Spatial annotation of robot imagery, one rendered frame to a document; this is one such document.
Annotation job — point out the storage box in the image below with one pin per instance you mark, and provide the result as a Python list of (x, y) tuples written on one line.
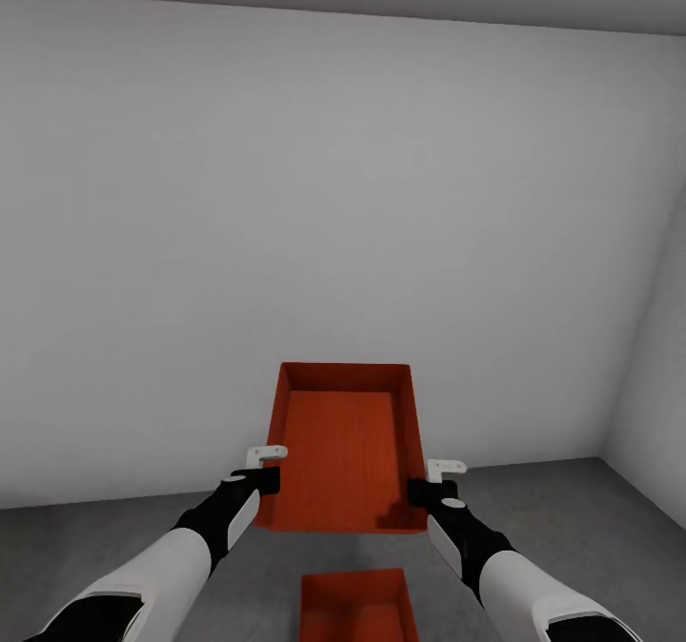
[(353, 440), (356, 606)]

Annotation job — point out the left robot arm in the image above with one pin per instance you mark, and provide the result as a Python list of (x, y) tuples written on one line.
[(148, 599)]

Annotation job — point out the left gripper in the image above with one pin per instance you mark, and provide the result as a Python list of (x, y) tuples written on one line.
[(269, 479)]

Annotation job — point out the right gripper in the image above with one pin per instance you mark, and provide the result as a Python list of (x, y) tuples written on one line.
[(419, 490)]

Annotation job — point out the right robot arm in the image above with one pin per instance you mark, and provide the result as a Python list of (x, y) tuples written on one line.
[(525, 603)]

